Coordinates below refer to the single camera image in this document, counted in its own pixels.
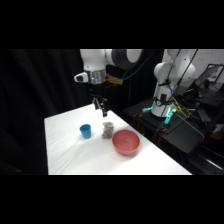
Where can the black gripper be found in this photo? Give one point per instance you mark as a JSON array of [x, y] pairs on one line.
[[98, 90]]

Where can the blue plastic cup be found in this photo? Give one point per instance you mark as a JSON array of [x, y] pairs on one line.
[[85, 131]]

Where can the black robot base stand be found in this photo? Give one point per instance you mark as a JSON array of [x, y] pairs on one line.
[[181, 131]]

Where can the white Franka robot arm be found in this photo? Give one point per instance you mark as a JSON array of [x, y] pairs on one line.
[[96, 61]]

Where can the pink bowl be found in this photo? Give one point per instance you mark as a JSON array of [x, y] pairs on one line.
[[125, 142]]

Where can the grey crumpled plush object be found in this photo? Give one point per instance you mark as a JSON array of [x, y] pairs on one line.
[[107, 130]]

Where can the black curtain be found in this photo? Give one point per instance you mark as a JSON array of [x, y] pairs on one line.
[[33, 86]]

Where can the black laptop computer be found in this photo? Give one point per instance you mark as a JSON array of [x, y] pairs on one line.
[[208, 76]]

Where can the yellow-tinted wrist camera mount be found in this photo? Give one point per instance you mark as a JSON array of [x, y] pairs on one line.
[[113, 80]]

